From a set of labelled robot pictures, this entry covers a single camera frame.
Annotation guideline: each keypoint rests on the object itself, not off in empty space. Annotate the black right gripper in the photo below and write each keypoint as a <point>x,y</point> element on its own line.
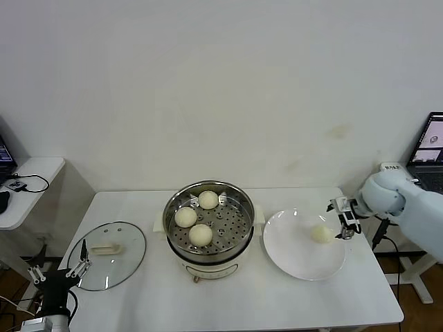
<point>353,218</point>

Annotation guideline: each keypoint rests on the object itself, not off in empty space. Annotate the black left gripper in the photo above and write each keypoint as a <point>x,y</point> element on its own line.
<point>55,283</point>

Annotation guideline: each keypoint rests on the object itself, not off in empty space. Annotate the white steamed baozi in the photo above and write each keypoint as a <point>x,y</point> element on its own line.
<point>322,233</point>
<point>186,217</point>
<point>200,235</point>
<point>208,200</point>

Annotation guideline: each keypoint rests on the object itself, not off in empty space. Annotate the round glass pot lid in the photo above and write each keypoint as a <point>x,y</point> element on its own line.
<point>110,249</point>

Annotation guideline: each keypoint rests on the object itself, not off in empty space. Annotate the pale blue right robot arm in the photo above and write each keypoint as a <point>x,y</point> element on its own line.
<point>415,214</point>

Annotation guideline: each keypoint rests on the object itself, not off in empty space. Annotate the perforated stainless steel steamer insert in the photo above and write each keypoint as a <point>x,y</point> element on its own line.
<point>232,224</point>

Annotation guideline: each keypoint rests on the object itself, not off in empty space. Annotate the round white plate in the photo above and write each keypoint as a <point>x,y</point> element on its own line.
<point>294,249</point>

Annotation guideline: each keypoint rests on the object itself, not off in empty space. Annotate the printed label sticker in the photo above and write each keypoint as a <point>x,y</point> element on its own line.
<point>391,167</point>

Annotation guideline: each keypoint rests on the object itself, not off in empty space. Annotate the white side desk with mouse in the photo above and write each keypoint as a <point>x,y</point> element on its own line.
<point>34,197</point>

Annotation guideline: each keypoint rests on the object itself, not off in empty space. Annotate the black computer mouse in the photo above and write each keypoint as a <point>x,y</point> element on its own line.
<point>3,201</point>

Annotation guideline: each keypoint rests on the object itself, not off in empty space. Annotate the white side desk with label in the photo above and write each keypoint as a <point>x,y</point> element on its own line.
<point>413,269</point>

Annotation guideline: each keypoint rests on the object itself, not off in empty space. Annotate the small black usb hub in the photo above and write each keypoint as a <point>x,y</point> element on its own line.
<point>16,185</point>

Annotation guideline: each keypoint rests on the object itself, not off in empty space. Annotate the grey laptop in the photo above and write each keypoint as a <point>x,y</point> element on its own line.
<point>429,138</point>

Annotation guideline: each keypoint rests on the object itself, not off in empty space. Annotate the black laptop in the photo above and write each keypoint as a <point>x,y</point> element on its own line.
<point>6,155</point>

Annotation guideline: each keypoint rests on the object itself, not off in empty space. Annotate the white electric cooking pot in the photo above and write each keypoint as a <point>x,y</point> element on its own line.
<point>214,268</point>

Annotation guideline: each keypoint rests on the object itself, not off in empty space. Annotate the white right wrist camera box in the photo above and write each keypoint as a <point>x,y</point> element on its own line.
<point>339,204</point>

